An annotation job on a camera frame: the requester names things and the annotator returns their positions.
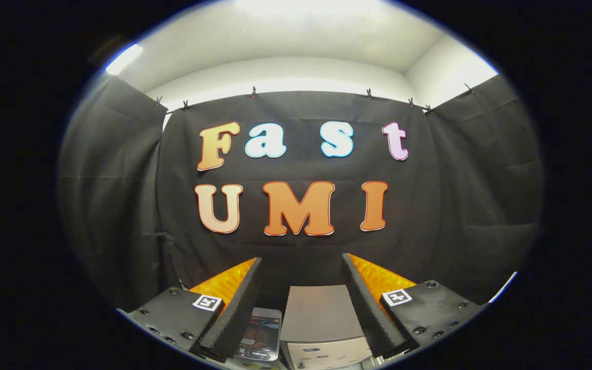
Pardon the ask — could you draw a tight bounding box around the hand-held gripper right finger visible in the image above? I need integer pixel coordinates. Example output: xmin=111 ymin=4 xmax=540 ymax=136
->
xmin=341 ymin=253 xmax=487 ymax=359

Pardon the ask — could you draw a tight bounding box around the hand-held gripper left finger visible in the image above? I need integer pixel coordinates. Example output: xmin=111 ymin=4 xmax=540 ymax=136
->
xmin=127 ymin=257 xmax=263 ymax=363

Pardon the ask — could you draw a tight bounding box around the small grey washing machine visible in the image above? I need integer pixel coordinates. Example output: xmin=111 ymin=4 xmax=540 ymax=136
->
xmin=234 ymin=307 xmax=283 ymax=362

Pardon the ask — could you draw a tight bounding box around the grey cabinet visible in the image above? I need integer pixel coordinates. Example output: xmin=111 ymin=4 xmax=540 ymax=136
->
xmin=279 ymin=284 xmax=375 ymax=370

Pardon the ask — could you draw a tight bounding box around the black backdrop cloth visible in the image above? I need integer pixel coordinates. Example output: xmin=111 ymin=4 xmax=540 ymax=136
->
xmin=156 ymin=90 xmax=443 ymax=309

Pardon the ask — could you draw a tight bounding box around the black side curtain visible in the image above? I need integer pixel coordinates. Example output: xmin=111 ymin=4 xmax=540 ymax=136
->
xmin=58 ymin=76 xmax=173 ymax=312
xmin=424 ymin=73 xmax=542 ymax=305

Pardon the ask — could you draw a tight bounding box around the narrow ceiling light panel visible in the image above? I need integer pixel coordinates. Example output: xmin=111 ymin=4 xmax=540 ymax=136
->
xmin=104 ymin=43 xmax=143 ymax=77

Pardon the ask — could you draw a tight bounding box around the wide ceiling light panel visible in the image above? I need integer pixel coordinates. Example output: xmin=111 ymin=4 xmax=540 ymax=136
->
xmin=233 ymin=0 xmax=385 ymax=17

